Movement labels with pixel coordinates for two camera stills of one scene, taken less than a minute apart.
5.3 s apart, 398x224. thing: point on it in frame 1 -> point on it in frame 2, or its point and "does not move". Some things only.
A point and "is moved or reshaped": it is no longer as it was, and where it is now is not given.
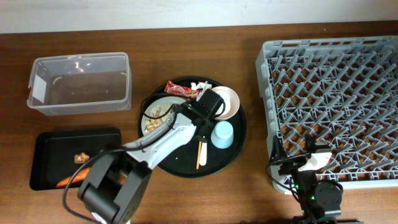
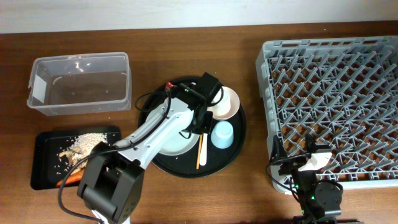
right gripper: [282, 152] does not move
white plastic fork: [203, 154] does not move
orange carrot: [80, 177] does not move
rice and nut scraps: [152, 124] is moved or reshaped
